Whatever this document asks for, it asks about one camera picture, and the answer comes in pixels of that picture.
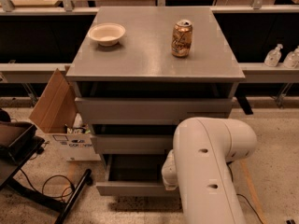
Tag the black tray on cart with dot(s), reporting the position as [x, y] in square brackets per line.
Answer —
[13, 136]

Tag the clear pump bottle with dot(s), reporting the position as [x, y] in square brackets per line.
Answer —
[292, 59]
[273, 56]

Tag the grey top drawer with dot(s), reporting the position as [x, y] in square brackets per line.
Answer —
[152, 111]

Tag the grey drawer cabinet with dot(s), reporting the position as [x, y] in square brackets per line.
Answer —
[142, 64]

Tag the open cardboard box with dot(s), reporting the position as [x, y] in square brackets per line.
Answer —
[57, 116]

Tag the gold soda can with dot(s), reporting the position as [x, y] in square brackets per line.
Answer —
[181, 38]

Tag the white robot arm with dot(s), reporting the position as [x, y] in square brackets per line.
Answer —
[197, 167]

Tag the grey bottom drawer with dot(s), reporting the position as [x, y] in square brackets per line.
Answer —
[134, 175]

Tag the white paper bowl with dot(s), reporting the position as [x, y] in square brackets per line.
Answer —
[107, 34]

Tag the grey drawer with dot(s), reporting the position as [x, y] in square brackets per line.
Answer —
[152, 111]
[134, 175]
[131, 144]

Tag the grey middle drawer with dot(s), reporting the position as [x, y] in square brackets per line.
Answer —
[131, 144]

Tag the clear pump bottle right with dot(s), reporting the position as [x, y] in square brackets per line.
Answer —
[292, 59]

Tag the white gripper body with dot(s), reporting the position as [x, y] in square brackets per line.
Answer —
[168, 171]

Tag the clear pump bottle left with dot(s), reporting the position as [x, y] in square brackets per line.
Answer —
[273, 56]

